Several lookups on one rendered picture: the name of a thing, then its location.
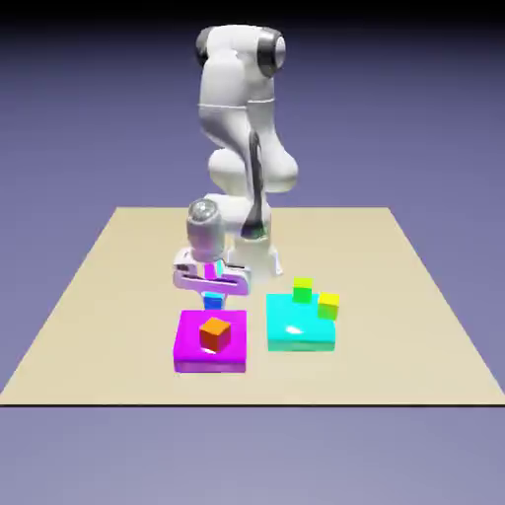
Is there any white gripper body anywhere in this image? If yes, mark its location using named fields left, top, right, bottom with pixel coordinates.
left=172, top=263, right=253, bottom=297

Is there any small orange cube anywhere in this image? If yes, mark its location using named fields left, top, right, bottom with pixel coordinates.
left=198, top=316, right=233, bottom=353

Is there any small green cube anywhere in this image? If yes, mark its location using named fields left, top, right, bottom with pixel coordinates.
left=292, top=276, right=314, bottom=305

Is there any small yellow cube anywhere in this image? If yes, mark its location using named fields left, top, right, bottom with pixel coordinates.
left=317, top=291, right=341, bottom=322

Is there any large magenta box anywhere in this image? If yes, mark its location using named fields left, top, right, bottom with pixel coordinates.
left=173, top=309, right=249, bottom=375

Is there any large cyan box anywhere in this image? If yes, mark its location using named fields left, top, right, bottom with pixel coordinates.
left=265, top=292, right=337, bottom=353

